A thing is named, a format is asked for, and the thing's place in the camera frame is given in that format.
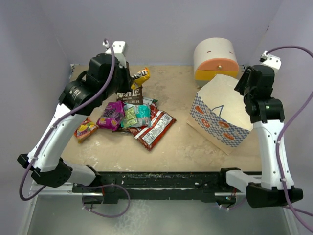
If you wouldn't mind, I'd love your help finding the yellow m&m packet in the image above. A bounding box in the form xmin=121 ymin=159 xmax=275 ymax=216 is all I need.
xmin=131 ymin=67 xmax=150 ymax=90

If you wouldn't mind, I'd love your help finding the brown potato chips bag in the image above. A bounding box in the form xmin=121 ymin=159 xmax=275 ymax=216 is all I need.
xmin=116 ymin=88 xmax=143 ymax=132

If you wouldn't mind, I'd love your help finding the purple snack packet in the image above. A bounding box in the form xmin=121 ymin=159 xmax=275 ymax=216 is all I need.
xmin=96 ymin=100 xmax=125 ymax=131

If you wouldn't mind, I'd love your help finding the teal snack packet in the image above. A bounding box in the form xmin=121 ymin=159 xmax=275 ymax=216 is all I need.
xmin=124 ymin=104 xmax=151 ymax=128

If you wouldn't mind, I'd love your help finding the green candy packet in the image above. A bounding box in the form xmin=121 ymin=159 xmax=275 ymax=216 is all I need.
xmin=121 ymin=107 xmax=138 ymax=128

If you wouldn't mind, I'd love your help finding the blue checkered paper bag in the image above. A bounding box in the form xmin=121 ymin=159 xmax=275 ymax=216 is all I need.
xmin=186 ymin=74 xmax=253 ymax=155

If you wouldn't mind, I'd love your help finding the red doritos bag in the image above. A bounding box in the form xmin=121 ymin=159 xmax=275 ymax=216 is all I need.
xmin=128 ymin=102 xmax=177 ymax=151

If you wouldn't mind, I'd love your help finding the orange snack packet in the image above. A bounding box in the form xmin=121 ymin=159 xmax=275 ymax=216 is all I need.
xmin=74 ymin=117 xmax=99 ymax=143

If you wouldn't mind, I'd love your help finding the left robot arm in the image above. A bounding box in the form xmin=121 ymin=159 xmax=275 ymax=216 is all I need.
xmin=18 ymin=52 xmax=132 ymax=192

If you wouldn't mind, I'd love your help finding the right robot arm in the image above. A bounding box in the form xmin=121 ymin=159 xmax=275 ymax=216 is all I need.
xmin=217 ymin=65 xmax=303 ymax=208

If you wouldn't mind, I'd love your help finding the round drawer box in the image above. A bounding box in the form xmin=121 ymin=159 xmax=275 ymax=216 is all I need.
xmin=193 ymin=37 xmax=239 ymax=87

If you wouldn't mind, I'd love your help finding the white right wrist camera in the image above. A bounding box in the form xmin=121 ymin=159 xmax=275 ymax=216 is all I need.
xmin=260 ymin=51 xmax=282 ymax=74

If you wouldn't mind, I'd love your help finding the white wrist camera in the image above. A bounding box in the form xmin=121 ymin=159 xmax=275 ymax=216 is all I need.
xmin=260 ymin=51 xmax=282 ymax=74
xmin=102 ymin=39 xmax=127 ymax=68

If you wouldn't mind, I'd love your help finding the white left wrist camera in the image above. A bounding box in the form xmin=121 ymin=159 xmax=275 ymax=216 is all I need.
xmin=102 ymin=39 xmax=127 ymax=68

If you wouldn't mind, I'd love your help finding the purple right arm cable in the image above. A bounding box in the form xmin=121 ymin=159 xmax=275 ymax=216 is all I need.
xmin=266 ymin=46 xmax=313 ymax=232

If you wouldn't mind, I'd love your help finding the black table edge rail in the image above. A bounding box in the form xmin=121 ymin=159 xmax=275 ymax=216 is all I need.
xmin=29 ymin=171 xmax=267 ymax=204

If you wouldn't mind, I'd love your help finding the purple cable under table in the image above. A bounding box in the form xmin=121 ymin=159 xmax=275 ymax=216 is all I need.
xmin=82 ymin=183 xmax=131 ymax=217

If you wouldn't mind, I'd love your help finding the purple cable right underside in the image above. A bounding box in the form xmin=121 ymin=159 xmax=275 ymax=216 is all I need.
xmin=219 ymin=190 xmax=247 ymax=212

